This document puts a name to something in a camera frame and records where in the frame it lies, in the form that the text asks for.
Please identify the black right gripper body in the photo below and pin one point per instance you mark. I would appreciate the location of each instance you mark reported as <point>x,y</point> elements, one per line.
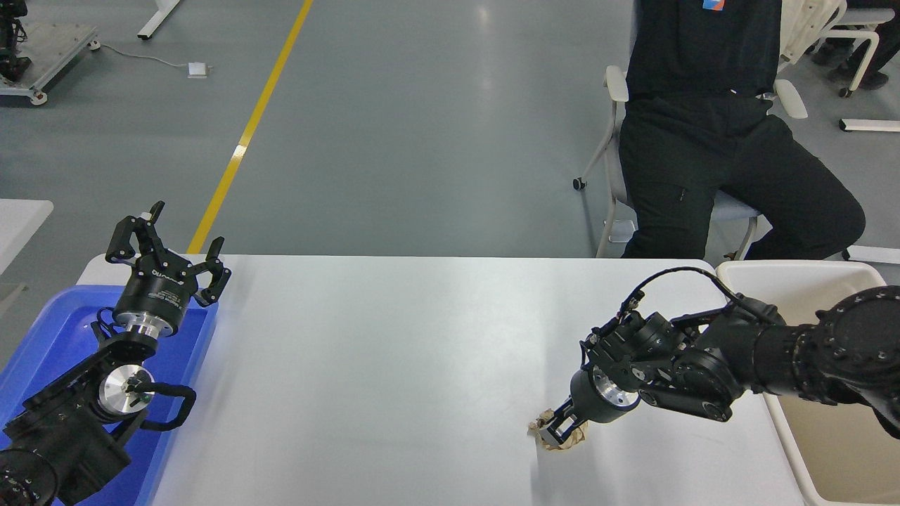
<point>583,400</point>

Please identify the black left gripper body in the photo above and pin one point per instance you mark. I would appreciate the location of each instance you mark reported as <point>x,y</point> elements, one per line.
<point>156,292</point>

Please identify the tan paper ball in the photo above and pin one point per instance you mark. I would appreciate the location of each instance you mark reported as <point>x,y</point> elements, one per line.
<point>545,440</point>

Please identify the blue plastic tray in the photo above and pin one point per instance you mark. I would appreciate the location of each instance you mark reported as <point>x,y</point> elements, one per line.
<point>63,330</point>

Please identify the white side table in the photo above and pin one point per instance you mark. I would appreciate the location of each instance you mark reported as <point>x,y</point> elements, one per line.
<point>21,225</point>

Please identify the grey platform cart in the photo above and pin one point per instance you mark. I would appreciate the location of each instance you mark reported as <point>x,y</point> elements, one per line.
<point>60,42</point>

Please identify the white table leg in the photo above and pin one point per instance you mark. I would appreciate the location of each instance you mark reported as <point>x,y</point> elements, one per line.
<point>158,17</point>

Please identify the black machine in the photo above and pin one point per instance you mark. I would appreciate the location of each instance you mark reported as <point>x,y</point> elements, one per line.
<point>10,49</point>

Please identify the large pale plastic bin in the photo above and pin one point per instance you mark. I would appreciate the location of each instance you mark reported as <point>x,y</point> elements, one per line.
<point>830,457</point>

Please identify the person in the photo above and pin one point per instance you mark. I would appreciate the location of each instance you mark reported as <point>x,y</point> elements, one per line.
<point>703,140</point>
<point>882,42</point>

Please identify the grey rolling office chair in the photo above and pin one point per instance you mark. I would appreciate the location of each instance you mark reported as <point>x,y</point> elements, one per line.
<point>616,84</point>

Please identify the white floor bar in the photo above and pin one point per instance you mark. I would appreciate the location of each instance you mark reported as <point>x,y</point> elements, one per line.
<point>875,254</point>
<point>872,125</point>

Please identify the cream jacket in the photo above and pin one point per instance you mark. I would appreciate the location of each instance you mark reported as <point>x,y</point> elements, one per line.
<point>808,28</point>

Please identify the white frame office chair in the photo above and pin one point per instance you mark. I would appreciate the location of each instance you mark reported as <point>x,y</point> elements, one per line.
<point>868,53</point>

